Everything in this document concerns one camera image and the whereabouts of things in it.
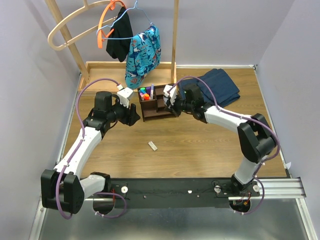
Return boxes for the blue wire hanger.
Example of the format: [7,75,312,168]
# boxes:
[103,0,154,40]

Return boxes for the orange plastic hanger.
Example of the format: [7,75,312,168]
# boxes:
[96,0,126,49]

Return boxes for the black highlighter orange cap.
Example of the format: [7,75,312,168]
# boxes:
[143,93,150,101]

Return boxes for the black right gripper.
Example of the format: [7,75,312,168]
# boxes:
[164,93,194,118]

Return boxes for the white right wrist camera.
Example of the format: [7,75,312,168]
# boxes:
[163,84,177,109]

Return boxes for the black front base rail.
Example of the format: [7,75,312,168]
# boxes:
[107,177,260,209]

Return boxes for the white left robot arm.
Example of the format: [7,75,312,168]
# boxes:
[40,87,141,219]

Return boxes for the wooden clothes rack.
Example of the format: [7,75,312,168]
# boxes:
[44,0,180,94]

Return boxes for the blue patterned shorts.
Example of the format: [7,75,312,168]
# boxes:
[125,25,162,90]

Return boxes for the aluminium frame rail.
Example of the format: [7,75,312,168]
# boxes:
[30,177,320,240]

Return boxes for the white marker lavender cap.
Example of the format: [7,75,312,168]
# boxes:
[150,84,154,100]

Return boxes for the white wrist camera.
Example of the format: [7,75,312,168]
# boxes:
[163,84,177,109]
[116,84,134,108]

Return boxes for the white eraser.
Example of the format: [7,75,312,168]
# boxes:
[148,141,158,151]

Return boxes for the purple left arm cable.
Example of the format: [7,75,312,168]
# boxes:
[55,77,128,220]

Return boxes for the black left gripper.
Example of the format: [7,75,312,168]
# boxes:
[107,96,141,126]

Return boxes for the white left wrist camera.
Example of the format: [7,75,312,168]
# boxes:
[116,84,134,108]

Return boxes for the black hanging garment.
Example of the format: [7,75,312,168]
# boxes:
[106,7,133,62]

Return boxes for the dark wooden desk organizer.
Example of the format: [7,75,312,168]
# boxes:
[138,85,175,122]

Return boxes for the wooden hanger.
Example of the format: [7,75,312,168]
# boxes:
[45,0,115,51]

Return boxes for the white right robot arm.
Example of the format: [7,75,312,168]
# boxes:
[163,84,277,196]

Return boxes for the folded blue jeans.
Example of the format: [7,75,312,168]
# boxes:
[178,69,240,108]

